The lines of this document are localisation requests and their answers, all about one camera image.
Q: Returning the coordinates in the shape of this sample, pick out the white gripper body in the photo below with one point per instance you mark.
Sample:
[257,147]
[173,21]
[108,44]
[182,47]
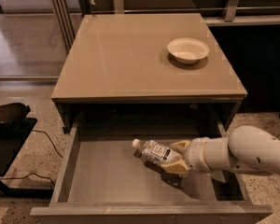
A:
[194,155]

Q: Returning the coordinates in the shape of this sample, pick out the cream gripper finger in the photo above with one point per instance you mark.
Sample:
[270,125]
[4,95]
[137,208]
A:
[180,147]
[175,168]

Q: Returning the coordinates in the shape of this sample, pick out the blue label plastic bottle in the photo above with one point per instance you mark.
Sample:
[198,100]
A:
[155,153]

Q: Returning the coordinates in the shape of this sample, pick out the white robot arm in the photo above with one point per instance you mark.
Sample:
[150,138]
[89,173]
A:
[247,150]

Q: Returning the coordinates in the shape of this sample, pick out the open grey top drawer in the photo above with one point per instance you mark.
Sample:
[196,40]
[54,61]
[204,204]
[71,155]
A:
[102,182]

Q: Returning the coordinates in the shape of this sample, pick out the grey cabinet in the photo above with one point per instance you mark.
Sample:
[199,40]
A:
[124,59]

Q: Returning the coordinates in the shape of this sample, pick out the white bowl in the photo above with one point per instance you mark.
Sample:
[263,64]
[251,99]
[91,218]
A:
[188,50]

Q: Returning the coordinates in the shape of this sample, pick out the black stand at left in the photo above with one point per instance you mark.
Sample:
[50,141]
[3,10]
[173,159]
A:
[15,127]

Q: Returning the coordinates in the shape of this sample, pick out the metal shelf frame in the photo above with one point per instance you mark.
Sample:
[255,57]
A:
[215,12]

